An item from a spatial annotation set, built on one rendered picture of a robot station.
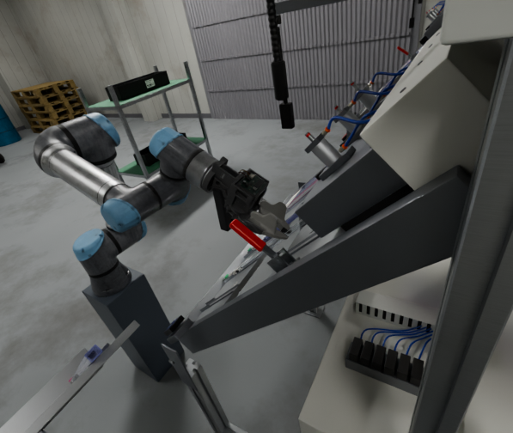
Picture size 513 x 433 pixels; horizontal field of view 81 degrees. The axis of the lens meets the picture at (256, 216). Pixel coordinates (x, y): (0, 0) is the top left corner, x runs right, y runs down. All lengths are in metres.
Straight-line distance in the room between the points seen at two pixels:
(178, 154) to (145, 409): 1.24
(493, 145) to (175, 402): 1.53
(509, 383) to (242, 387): 1.00
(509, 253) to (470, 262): 0.02
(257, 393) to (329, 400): 0.75
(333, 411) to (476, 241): 0.60
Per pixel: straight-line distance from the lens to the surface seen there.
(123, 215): 0.69
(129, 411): 1.68
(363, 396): 0.80
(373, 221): 0.30
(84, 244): 1.24
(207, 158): 0.66
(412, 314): 0.88
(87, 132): 1.03
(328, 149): 0.38
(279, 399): 1.48
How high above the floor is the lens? 1.34
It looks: 33 degrees down
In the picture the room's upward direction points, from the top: 12 degrees counter-clockwise
